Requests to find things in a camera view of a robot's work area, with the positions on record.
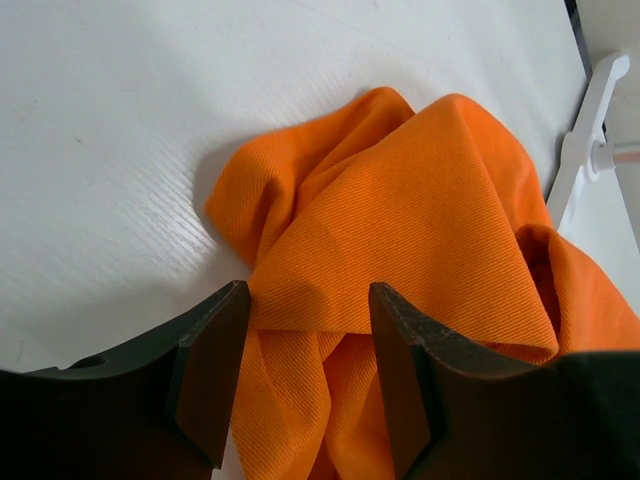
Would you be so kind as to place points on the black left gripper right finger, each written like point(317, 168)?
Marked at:
point(456, 409)

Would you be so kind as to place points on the orange trousers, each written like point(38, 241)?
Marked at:
point(442, 204)

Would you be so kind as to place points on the white garment rack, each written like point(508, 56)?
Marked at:
point(585, 152)

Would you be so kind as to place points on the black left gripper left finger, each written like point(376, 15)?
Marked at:
point(155, 407)

